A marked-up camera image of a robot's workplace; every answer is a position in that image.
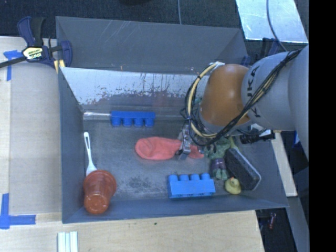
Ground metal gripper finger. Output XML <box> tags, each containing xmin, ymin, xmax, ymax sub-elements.
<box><xmin>180</xmin><ymin>140</ymin><xmax>192</xmax><ymax>161</ymax></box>
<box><xmin>175</xmin><ymin>138</ymin><xmax>185</xmax><ymax>156</ymax></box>

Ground red-pink cloth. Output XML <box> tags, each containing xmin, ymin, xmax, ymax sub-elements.
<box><xmin>134</xmin><ymin>136</ymin><xmax>205</xmax><ymax>161</ymax></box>

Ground green and purple toy figure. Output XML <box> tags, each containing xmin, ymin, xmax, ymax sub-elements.
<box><xmin>204</xmin><ymin>136</ymin><xmax>240</xmax><ymax>181</ymax></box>

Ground grey metal bin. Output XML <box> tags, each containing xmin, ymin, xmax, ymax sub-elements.
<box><xmin>55</xmin><ymin>16</ymin><xmax>290</xmax><ymax>224</ymax></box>

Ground blue toy brick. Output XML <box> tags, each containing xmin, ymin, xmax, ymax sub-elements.
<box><xmin>167</xmin><ymin>173</ymin><xmax>217</xmax><ymax>200</ymax></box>
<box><xmin>110</xmin><ymin>110</ymin><xmax>156</xmax><ymax>128</ymax></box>

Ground yellow rubber duck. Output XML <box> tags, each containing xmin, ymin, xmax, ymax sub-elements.
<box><xmin>224</xmin><ymin>176</ymin><xmax>242</xmax><ymax>195</ymax></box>

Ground black felt eraser block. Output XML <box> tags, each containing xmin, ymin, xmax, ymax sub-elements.
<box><xmin>224</xmin><ymin>148</ymin><xmax>262</xmax><ymax>191</ymax></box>

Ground white plastic fork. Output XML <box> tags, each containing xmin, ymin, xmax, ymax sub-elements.
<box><xmin>83</xmin><ymin>131</ymin><xmax>98</xmax><ymax>177</ymax></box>

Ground orange plastic cup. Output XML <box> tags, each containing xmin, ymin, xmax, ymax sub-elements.
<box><xmin>82</xmin><ymin>169</ymin><xmax>118</xmax><ymax>215</ymax></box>

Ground pale wood board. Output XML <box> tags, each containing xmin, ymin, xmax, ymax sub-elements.
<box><xmin>8</xmin><ymin>59</ymin><xmax>63</xmax><ymax>216</ymax></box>

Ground black cylinder on white bracket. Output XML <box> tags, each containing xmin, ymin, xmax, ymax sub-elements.
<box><xmin>239</xmin><ymin>129</ymin><xmax>276</xmax><ymax>145</ymax></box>

